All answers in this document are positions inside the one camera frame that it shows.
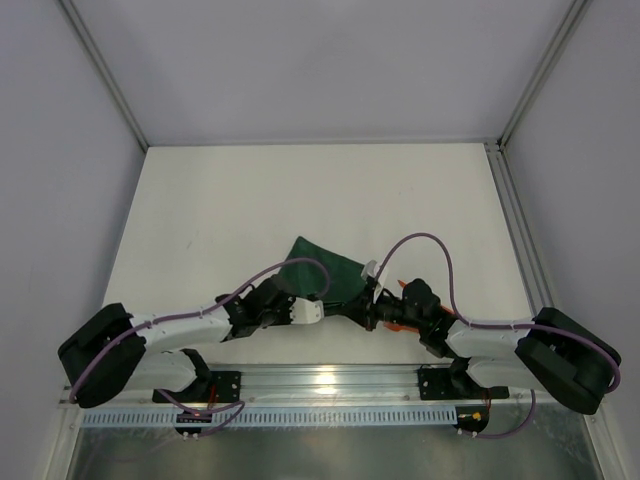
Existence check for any dark green cloth napkin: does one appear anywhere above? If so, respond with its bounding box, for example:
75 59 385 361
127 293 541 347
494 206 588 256
277 236 366 316

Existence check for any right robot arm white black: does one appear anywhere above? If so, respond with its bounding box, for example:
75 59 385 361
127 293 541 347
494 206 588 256
342 279 621 415

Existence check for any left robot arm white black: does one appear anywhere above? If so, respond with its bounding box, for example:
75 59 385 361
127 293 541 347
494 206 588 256
58 276 323 409

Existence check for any orange plastic fork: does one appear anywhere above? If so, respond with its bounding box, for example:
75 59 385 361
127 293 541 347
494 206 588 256
384 322 419 334

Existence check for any left black controller board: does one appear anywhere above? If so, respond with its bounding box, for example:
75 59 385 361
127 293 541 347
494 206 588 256
174 411 212 440

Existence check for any black controller board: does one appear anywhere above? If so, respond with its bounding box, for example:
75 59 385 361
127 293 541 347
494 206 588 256
453 405 490 436
174 411 212 440

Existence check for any right black controller board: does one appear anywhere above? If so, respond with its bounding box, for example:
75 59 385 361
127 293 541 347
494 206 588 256
453 405 490 436

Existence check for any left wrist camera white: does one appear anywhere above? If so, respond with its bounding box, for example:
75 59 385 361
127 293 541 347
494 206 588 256
290 298 324 325

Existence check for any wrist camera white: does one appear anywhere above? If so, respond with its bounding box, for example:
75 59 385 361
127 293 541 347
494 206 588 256
361 260 388 297
290 298 324 325

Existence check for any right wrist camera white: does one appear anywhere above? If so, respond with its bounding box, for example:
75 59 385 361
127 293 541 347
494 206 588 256
361 260 388 297

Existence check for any aluminium front rail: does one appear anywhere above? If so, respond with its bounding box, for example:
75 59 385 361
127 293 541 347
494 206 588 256
58 362 607 409

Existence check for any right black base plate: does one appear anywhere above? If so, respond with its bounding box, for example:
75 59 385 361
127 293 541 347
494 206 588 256
416 366 510 401

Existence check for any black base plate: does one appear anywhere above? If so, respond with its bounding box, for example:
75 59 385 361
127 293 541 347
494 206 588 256
166 370 242 405
416 366 510 401

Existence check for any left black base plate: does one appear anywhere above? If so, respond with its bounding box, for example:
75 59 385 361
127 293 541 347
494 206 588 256
166 370 242 405

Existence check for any slotted grey cable duct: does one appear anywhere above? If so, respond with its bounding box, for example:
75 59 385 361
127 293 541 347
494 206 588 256
82 405 456 428

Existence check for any right aluminium side rail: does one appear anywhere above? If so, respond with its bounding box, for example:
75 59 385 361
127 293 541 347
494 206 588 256
484 141 556 314

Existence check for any left aluminium corner post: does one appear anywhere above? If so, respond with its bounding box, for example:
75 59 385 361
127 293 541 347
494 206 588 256
55 0 150 153

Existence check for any aluminium corner post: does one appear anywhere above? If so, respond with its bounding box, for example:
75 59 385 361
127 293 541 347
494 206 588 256
55 0 150 153
498 0 593 150

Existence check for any right aluminium corner post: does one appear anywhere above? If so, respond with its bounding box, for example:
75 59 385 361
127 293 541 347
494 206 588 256
498 0 593 150

